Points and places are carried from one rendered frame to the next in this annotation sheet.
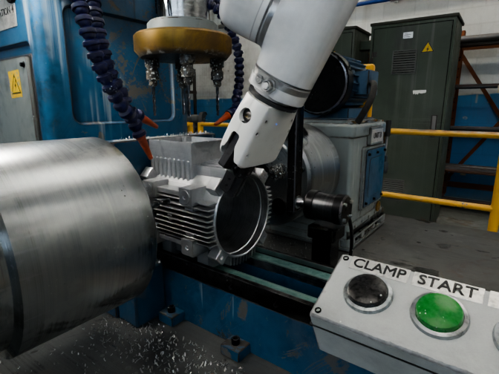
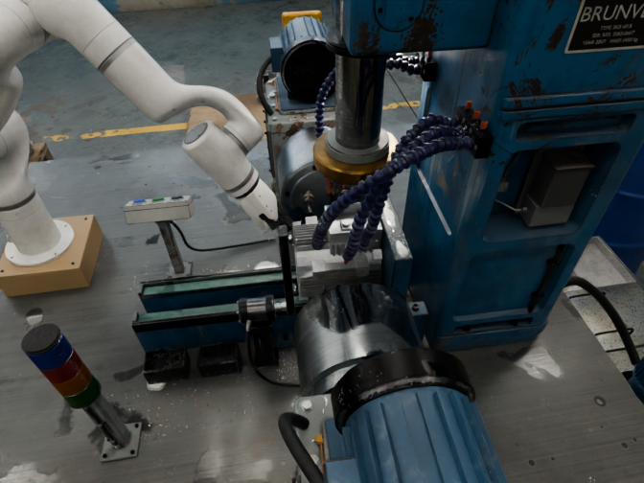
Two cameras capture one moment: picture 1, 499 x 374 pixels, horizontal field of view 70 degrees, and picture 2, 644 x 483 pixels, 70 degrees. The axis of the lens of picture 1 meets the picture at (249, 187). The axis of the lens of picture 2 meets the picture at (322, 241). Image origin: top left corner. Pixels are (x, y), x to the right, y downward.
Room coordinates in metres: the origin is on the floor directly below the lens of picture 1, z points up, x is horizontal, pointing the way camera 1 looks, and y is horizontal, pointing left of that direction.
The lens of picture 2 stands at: (1.24, -0.48, 1.84)
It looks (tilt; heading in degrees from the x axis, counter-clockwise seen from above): 44 degrees down; 137
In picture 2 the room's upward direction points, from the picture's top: 1 degrees counter-clockwise
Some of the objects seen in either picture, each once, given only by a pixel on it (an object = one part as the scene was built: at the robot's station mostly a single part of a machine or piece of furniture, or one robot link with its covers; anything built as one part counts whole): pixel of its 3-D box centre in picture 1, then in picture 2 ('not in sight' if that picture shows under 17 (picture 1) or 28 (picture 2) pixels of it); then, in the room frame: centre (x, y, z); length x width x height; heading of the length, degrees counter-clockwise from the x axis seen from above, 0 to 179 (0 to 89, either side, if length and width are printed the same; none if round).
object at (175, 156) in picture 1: (188, 156); (352, 228); (0.71, 0.12, 1.11); 0.12 x 0.11 x 0.07; 52
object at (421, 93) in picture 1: (406, 130); not in sight; (3.54, -1.55, 0.98); 0.72 x 0.49 x 1.96; 55
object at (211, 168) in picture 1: (204, 205); (334, 257); (0.68, 0.09, 1.01); 0.20 x 0.19 x 0.19; 52
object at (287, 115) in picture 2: not in sight; (310, 141); (0.21, 0.45, 0.99); 0.35 x 0.31 x 0.37; 143
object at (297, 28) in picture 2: not in sight; (297, 90); (0.16, 0.45, 1.16); 0.33 x 0.26 x 0.42; 143
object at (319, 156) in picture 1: (289, 170); (362, 369); (0.95, -0.11, 1.04); 0.41 x 0.25 x 0.25; 143
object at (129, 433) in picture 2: not in sight; (87, 398); (0.60, -0.52, 1.01); 0.08 x 0.08 x 0.42; 53
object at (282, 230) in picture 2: (295, 149); (286, 274); (0.72, -0.09, 1.12); 0.04 x 0.03 x 0.26; 53
